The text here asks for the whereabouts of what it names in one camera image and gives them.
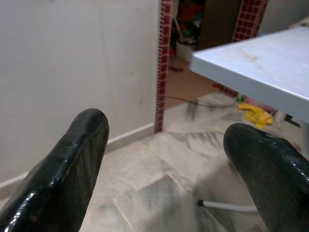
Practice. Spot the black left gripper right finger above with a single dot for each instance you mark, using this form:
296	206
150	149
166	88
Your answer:
272	178

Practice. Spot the red tiled pillar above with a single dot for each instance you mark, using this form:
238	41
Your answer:
163	72
249	19

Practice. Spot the pink cloth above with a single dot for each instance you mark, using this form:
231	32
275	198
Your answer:
265	105

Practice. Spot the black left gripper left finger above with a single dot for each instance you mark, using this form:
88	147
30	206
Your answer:
62	183

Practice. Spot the yellow cloth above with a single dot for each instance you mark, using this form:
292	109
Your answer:
256	116

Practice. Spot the white plastic table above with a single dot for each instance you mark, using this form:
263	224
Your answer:
260	65

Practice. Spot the white table leg tube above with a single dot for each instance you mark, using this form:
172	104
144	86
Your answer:
229	206

